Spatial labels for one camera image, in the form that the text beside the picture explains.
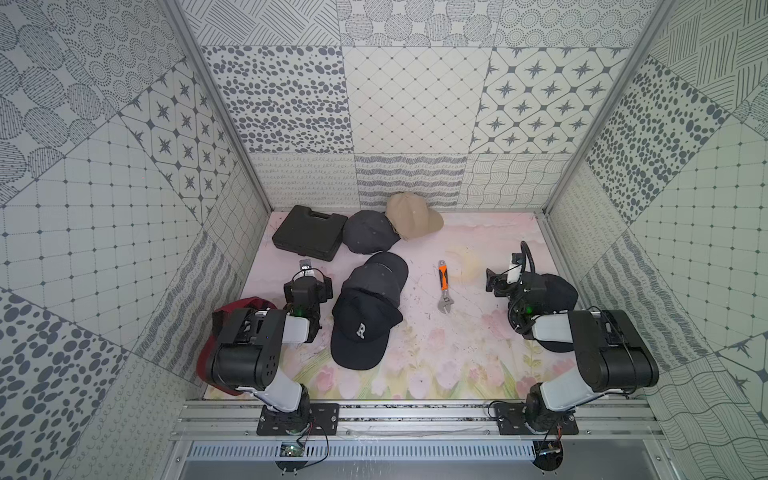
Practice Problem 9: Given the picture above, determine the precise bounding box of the dark grey baseball cap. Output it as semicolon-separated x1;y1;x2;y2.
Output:
342;210;401;255

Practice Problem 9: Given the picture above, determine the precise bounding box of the beige baseball cap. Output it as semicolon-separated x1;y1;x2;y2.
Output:
385;192;444;240

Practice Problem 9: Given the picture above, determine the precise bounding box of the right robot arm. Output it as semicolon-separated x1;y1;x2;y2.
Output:
485;265;659;433

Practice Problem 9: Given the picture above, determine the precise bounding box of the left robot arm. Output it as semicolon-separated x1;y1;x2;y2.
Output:
197;267;339;436

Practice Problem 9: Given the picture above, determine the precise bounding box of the black cap with white logo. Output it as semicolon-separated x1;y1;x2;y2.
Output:
330;289;403;371

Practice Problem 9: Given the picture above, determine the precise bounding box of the black cap at right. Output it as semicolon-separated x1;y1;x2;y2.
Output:
508;272;578;353

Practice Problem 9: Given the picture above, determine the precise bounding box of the black cap behind front cap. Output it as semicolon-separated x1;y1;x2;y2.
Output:
342;252;409;307

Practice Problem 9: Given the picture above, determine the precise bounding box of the red baseball cap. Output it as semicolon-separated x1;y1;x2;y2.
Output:
196;296;276;396

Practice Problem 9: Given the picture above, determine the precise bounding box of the black plastic tool case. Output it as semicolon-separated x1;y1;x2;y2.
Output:
272;205;348;262

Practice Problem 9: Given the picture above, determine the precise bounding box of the orange handled adjustable wrench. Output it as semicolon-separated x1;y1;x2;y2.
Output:
437;260;454;314

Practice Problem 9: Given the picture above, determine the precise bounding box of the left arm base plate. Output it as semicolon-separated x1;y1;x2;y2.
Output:
257;402;340;436

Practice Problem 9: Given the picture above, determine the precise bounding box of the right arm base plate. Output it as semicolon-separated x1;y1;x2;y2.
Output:
488;401;579;436

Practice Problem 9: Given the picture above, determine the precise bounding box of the aluminium front rail frame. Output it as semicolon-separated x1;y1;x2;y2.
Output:
159;396;681;479

